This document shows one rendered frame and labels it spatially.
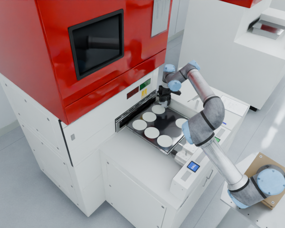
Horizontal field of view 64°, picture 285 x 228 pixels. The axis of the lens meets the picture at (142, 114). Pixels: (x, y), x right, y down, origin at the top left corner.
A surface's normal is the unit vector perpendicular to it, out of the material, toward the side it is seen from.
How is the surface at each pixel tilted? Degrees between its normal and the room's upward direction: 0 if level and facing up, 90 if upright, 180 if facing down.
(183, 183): 0
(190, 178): 0
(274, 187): 40
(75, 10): 90
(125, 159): 0
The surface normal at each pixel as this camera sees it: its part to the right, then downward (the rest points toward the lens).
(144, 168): 0.05, -0.73
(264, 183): -0.38, -0.23
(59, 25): 0.77, 0.47
